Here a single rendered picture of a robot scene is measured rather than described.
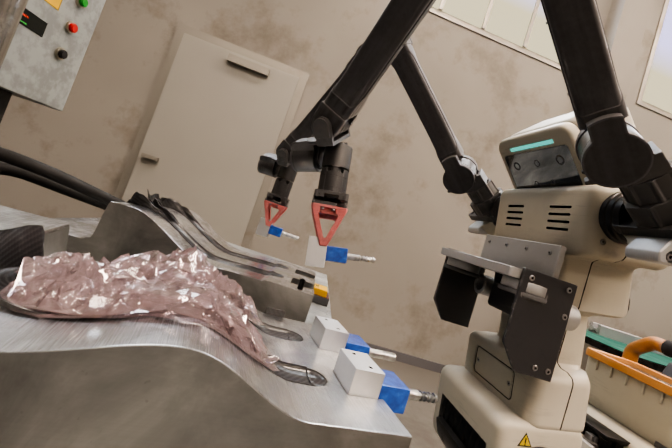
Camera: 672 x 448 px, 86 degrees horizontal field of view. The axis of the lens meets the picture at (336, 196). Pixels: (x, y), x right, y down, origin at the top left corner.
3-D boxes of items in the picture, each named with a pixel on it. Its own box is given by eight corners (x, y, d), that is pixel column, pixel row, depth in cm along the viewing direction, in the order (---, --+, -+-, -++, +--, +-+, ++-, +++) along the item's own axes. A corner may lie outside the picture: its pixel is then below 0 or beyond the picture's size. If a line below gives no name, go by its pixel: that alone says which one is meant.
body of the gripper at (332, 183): (313, 198, 66) (319, 159, 68) (313, 207, 76) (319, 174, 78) (348, 203, 66) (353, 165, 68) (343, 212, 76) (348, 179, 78)
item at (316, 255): (371, 274, 71) (374, 247, 73) (375, 274, 67) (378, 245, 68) (305, 265, 71) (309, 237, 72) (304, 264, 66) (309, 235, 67)
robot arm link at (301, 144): (326, 117, 66) (347, 108, 73) (275, 121, 71) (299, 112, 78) (336, 179, 70) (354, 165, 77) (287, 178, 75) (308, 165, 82)
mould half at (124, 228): (303, 308, 86) (321, 253, 87) (296, 347, 60) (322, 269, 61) (101, 241, 85) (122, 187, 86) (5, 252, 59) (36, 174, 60)
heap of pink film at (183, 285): (261, 317, 51) (279, 263, 51) (284, 385, 34) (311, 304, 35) (50, 269, 43) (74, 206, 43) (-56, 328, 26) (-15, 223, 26)
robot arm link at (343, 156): (346, 136, 70) (357, 147, 75) (316, 138, 74) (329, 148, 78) (340, 170, 69) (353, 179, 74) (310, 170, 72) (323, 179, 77)
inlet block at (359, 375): (418, 408, 46) (431, 366, 46) (442, 434, 41) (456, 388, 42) (325, 393, 42) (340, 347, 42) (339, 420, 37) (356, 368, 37)
